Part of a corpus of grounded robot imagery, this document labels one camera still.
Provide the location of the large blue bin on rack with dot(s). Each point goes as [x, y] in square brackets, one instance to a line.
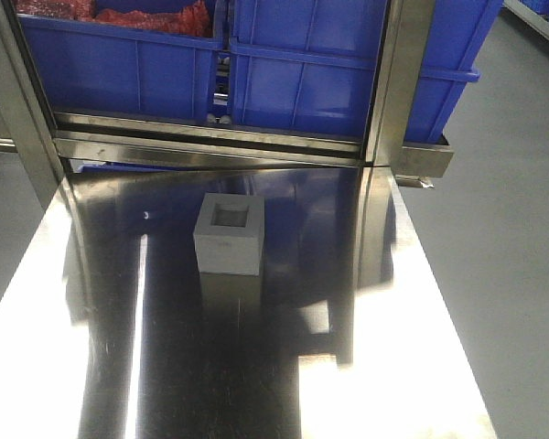
[309, 66]

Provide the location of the stainless steel rack frame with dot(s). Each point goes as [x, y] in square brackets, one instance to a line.
[47, 140]

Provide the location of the blue bin with red items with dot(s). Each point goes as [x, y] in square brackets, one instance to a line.
[91, 66]

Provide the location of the gray square base block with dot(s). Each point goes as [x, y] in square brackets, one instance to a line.
[229, 234]

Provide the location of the red mesh bagged items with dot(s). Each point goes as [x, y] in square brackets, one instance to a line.
[191, 18]

